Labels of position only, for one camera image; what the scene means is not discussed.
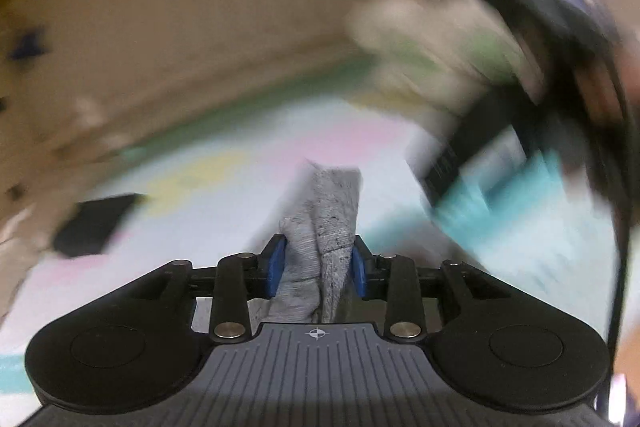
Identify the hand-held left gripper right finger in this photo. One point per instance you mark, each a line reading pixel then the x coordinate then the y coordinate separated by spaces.
pixel 358 272

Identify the grey knitted sock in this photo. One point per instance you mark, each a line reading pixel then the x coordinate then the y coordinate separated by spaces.
pixel 320 237

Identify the wooden bed frame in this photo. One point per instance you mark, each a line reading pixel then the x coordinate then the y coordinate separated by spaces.
pixel 150 57

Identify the folded cream leaf-print quilt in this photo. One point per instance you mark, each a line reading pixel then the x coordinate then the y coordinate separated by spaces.
pixel 440 57

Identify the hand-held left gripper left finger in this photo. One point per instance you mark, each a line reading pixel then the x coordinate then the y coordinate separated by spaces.
pixel 274 264

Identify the black folded cloth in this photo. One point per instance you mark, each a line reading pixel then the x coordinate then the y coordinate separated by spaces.
pixel 97 224

